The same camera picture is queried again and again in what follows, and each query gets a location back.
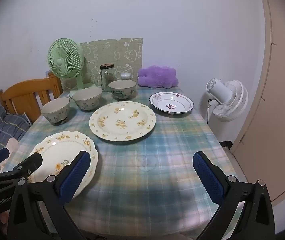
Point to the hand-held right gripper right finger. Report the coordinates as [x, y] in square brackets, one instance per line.
[207, 177]

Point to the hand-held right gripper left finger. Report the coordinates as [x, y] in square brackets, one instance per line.
[75, 177]

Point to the scalloped yellow-flower plate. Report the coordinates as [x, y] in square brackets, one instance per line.
[57, 150]

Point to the cream floral bowl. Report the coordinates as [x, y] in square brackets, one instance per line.
[87, 102]
[56, 115]

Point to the large round yellow-flower plate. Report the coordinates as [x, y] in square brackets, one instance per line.
[122, 122]

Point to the white plate with maroon pattern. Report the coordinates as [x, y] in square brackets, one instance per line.
[172, 102]

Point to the cream bowl with blue pattern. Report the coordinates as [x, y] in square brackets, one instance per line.
[122, 92]

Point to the striped blue blanket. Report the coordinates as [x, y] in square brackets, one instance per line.
[7, 127]

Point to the plaid tablecloth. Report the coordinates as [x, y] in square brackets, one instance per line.
[145, 160]

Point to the wooden chair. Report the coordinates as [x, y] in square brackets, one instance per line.
[25, 92]

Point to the white floor fan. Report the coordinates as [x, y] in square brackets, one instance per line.
[228, 100]

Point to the glass mug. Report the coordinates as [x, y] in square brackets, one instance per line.
[97, 78]

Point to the glass jar with dark lid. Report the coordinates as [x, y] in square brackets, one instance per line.
[106, 78]

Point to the beige door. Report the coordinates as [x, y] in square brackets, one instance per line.
[282, 105]

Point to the green desk fan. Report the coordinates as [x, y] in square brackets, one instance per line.
[62, 61]

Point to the purple plush toy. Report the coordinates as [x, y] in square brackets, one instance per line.
[157, 77]

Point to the cotton swab container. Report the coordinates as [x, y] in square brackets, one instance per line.
[125, 76]

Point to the green printed mat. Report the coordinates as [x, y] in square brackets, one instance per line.
[107, 52]

